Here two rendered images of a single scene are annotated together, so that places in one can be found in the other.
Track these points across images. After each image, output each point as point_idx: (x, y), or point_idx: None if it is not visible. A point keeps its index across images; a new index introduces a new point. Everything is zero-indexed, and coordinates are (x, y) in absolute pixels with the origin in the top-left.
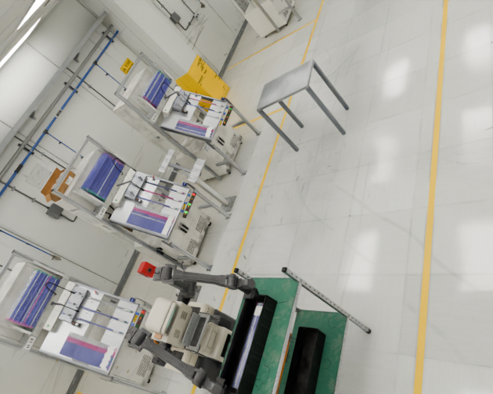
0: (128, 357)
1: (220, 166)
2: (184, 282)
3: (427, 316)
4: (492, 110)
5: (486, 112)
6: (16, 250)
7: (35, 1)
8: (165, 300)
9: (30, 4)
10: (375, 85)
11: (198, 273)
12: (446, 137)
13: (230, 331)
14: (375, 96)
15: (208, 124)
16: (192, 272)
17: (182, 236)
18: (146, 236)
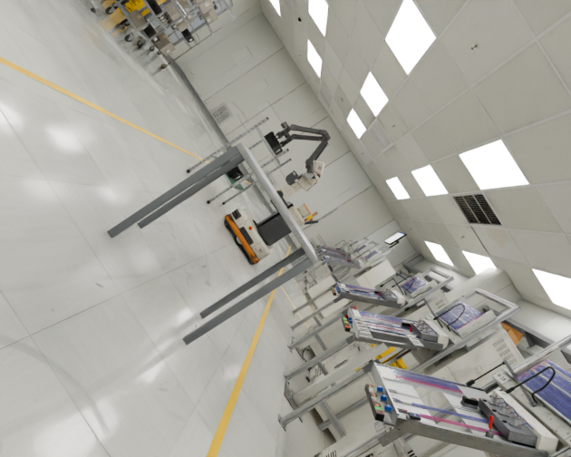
0: (330, 318)
1: (335, 442)
2: (314, 151)
3: (162, 138)
4: (32, 36)
5: (35, 42)
6: (451, 277)
7: None
8: (319, 161)
9: None
10: (43, 177)
11: (309, 128)
12: (78, 91)
13: (275, 189)
14: (66, 175)
15: (399, 384)
16: (312, 128)
17: (336, 363)
18: None
